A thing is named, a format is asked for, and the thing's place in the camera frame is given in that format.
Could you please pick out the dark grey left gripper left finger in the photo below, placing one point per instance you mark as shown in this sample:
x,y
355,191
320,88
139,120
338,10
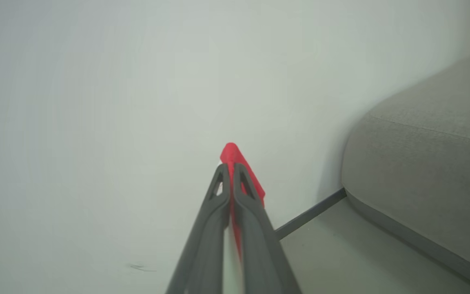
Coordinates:
x,y
204,245

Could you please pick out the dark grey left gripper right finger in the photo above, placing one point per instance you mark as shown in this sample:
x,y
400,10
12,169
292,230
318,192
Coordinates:
x,y
263,253

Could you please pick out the red garment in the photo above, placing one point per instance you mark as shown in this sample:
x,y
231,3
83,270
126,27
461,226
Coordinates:
x,y
231,153

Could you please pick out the black skirting board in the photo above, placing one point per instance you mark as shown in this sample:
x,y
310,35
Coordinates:
x,y
308,214

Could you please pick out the grey fabric sofa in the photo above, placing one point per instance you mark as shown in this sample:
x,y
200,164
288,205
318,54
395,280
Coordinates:
x,y
422,163

